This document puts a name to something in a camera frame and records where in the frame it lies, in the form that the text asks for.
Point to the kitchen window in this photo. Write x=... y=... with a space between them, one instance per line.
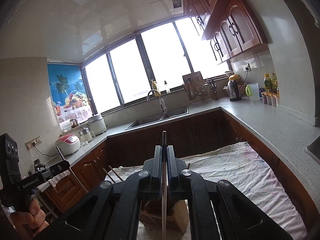
x=160 y=60

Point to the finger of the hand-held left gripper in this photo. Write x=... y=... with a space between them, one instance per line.
x=56 y=168

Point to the long wall socket strip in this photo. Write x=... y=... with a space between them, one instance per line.
x=33 y=142

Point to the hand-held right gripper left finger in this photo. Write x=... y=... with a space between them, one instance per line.
x=157 y=165

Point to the pink white rice cooker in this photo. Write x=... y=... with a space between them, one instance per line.
x=68 y=145

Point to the wooden base cabinets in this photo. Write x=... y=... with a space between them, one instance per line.
x=195 y=135

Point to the steel kitchen sink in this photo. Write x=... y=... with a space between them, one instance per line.
x=155 y=120

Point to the small black tripod stand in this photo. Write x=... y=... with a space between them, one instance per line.
x=39 y=166

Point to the silver metal chopstick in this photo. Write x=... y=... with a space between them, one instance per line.
x=61 y=155

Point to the floral white tablecloth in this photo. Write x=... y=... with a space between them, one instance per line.
x=237 y=175

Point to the small white kitchen appliance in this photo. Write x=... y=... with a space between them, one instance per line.
x=86 y=135

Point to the steel kitchen faucet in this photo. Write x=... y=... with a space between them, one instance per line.
x=163 y=105

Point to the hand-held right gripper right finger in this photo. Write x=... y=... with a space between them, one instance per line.
x=172 y=165

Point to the wooden upper cabinets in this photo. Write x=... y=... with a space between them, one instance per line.
x=225 y=17

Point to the small white wall socket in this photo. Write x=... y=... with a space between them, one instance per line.
x=246 y=67

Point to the row of spice jars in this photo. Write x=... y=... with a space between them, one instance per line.
x=270 y=99

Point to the beach fruit wall poster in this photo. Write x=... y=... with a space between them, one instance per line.
x=67 y=90

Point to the person's left hand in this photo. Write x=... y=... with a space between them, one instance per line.
x=30 y=220

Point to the large white rice cooker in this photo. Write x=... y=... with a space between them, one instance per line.
x=97 y=124

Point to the knife and scissors block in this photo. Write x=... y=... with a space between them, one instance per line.
x=213 y=88

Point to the steel electric kettle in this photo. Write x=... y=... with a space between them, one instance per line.
x=234 y=91

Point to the floral counter cloth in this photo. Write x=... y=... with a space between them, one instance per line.
x=57 y=182

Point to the yellow dish soap bottle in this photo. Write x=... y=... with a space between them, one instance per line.
x=155 y=88

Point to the dish rack with cutting board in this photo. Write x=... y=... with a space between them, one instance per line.
x=196 y=87

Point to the wooden utensil holder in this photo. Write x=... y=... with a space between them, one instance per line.
x=180 y=215

